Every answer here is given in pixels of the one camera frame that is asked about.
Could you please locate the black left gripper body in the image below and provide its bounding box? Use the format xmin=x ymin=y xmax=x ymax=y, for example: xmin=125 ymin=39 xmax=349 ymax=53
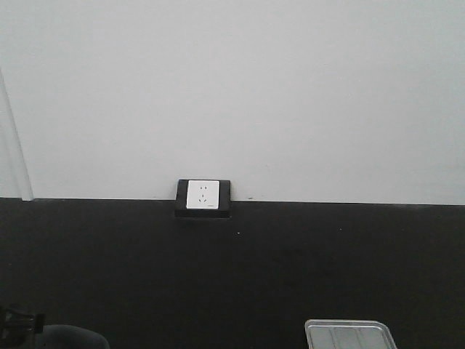
xmin=1 ymin=306 xmax=45 ymax=349

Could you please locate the gray metal tray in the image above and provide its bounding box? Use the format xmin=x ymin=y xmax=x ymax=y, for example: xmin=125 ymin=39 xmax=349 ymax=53
xmin=304 ymin=319 xmax=397 ymax=349

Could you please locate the black white power socket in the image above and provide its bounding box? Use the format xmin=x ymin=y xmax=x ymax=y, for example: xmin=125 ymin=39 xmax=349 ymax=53
xmin=174 ymin=179 xmax=232 ymax=219

